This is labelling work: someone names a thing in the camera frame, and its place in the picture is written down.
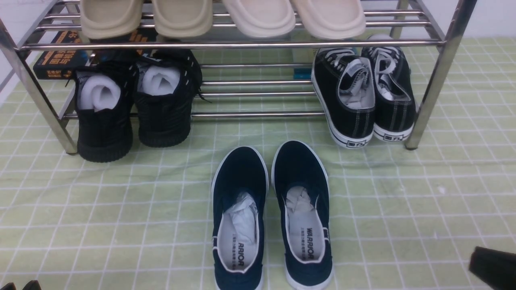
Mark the cream slipper far right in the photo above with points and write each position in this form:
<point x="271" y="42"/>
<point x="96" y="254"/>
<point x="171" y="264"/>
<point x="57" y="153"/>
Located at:
<point x="331" y="19"/>

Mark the tan slipper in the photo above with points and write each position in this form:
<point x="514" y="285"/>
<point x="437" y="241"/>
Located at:
<point x="182" y="18"/>
<point x="103" y="19"/>

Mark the navy slip-on shoe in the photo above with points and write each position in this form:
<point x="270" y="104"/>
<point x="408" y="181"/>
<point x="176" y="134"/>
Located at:
<point x="301" y="185"/>
<point x="239" y="189"/>

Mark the black orange book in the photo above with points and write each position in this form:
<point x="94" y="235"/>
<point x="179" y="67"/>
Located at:
<point x="59" y="64"/>

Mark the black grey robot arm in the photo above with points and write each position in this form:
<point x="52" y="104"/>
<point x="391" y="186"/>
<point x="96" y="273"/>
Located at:
<point x="495" y="268"/>

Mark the black boot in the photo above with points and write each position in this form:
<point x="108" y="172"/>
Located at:
<point x="169" y="80"/>
<point x="103" y="103"/>

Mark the silver metal shoe rack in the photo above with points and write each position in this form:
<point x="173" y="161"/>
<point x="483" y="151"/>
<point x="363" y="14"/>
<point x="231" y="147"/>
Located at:
<point x="411" y="22"/>

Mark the black canvas sneaker right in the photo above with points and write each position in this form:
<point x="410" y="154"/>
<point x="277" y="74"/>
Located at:
<point x="395" y="105"/>

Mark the black boot far left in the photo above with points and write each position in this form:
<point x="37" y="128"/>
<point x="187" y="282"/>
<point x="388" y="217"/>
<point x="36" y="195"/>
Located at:
<point x="103" y="103"/>

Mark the black canvas sneaker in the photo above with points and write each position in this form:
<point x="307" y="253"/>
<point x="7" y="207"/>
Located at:
<point x="343" y="83"/>
<point x="395" y="105"/>

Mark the green checkered floor cloth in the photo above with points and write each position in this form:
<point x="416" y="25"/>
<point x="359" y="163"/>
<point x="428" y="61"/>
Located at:
<point x="399" y="219"/>

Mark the tan slipper far left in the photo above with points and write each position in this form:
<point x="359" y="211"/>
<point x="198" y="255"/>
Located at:
<point x="103" y="19"/>

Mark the cream slipper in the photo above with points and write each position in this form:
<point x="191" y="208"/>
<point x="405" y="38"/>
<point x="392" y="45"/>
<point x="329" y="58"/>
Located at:
<point x="331" y="19"/>
<point x="261" y="18"/>

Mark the black canvas sneaker left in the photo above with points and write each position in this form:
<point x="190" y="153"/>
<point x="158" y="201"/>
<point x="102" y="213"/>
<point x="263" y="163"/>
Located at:
<point x="343" y="83"/>

